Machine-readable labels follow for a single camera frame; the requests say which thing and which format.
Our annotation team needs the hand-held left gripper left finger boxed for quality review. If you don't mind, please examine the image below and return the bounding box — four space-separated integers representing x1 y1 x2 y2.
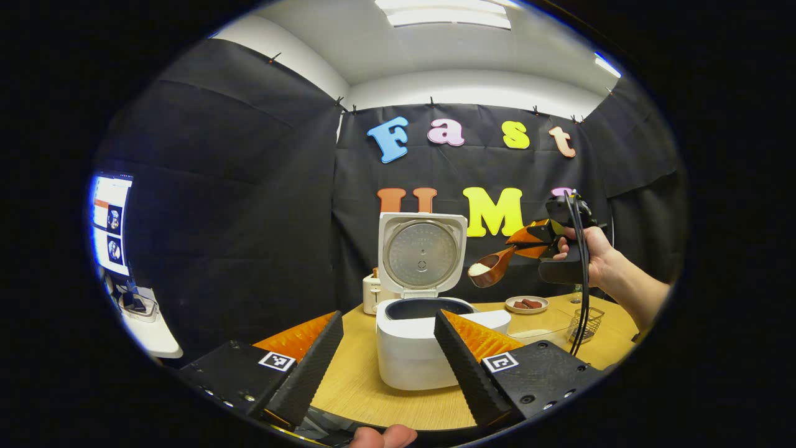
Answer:
177 310 345 430

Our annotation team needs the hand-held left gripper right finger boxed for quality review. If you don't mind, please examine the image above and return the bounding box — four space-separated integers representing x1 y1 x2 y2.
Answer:
433 309 607 429

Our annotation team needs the brown wooden spoon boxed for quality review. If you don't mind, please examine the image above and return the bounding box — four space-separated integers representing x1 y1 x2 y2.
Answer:
468 244 520 288

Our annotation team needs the metal wire chopstick holder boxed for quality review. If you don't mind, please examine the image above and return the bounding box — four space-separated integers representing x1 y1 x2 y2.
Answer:
567 307 605 344

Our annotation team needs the white rice cooker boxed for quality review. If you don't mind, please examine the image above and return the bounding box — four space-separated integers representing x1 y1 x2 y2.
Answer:
375 212 512 391

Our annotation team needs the clear plastic rice container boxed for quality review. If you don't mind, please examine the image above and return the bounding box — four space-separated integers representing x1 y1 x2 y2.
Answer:
507 311 576 342

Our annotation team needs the white round plate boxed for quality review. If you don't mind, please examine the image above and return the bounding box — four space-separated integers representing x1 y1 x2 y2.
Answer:
505 296 550 314

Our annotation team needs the white toaster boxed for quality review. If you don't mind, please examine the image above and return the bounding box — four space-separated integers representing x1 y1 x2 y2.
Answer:
363 269 399 315

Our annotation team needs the white side table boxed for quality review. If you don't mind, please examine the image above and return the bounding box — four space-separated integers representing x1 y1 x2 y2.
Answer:
115 285 184 359

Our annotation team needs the black backdrop cloth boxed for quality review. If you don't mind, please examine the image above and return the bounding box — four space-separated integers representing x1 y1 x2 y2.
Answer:
93 37 688 362

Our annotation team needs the small clear container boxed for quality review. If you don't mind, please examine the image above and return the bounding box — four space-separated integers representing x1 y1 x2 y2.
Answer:
121 291 156 315

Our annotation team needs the long ceiling light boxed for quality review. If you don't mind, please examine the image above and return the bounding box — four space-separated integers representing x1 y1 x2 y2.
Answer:
375 0 512 30

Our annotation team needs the computer monitor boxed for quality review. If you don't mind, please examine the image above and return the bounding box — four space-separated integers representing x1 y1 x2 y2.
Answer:
90 174 134 278

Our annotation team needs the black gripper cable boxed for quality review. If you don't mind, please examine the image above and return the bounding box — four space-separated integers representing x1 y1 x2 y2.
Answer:
563 190 591 357

